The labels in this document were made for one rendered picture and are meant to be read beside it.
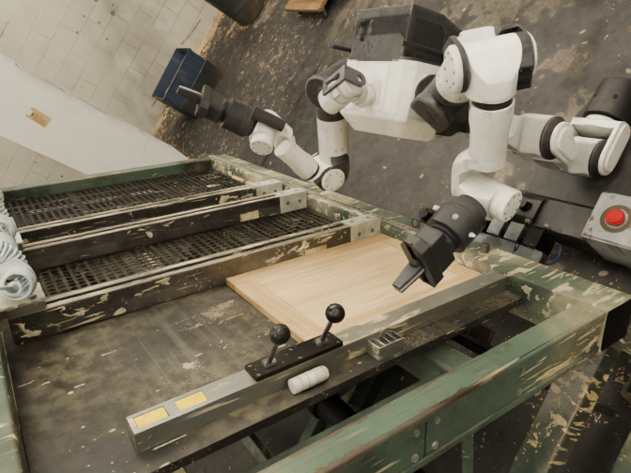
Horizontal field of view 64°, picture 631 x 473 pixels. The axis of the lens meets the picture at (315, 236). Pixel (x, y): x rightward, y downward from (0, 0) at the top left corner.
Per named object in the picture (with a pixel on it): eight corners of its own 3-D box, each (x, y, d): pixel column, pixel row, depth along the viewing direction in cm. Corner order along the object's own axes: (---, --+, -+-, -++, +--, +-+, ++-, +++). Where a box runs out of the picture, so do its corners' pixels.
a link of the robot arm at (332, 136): (339, 166, 170) (336, 104, 156) (356, 185, 161) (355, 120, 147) (307, 175, 167) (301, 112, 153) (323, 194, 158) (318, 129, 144)
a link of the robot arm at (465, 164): (486, 221, 97) (492, 166, 88) (449, 203, 103) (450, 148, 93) (506, 204, 100) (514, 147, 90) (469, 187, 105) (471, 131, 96)
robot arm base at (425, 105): (473, 85, 120) (445, 50, 116) (507, 84, 108) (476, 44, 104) (431, 132, 121) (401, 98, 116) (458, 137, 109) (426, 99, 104)
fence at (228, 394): (506, 290, 131) (507, 276, 130) (138, 454, 82) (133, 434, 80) (489, 283, 135) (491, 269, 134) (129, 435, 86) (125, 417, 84)
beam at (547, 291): (626, 336, 120) (636, 295, 116) (600, 354, 114) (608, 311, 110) (226, 172, 291) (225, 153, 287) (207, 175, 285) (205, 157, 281)
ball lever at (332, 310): (331, 349, 102) (351, 312, 93) (315, 356, 100) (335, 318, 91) (321, 334, 104) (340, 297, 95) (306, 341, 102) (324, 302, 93)
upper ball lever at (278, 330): (281, 371, 96) (297, 333, 87) (263, 378, 94) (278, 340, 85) (271, 355, 98) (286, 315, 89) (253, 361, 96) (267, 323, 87)
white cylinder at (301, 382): (296, 397, 94) (330, 381, 98) (295, 384, 93) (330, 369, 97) (287, 389, 96) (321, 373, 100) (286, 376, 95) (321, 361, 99)
